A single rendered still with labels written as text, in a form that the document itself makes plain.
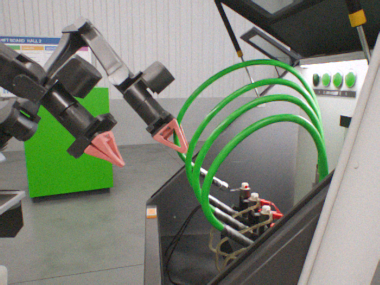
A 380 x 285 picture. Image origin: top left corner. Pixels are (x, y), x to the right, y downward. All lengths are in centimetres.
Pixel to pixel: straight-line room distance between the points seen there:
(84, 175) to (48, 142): 56
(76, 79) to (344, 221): 51
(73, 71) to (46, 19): 666
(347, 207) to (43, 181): 381
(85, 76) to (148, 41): 668
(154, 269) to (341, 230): 46
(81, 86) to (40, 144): 335
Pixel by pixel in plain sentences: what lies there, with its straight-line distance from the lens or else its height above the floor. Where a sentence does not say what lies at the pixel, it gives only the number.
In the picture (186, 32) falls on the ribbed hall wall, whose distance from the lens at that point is 754.
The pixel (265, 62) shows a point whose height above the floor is 142.
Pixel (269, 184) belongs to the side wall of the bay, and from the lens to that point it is 123.
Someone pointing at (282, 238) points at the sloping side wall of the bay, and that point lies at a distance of 53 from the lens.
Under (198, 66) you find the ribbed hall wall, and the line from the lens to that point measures 759.
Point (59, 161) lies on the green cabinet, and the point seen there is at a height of 47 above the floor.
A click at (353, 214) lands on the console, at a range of 47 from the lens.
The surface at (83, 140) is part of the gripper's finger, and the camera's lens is 67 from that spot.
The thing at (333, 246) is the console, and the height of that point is 116.
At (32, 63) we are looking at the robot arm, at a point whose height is 141.
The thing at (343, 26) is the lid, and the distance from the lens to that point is 91.
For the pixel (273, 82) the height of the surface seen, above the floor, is 137.
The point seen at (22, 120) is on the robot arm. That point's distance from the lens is 115.
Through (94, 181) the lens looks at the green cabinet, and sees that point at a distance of 416.
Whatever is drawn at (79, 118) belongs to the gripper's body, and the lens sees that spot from 68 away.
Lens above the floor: 137
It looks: 11 degrees down
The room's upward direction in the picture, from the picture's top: straight up
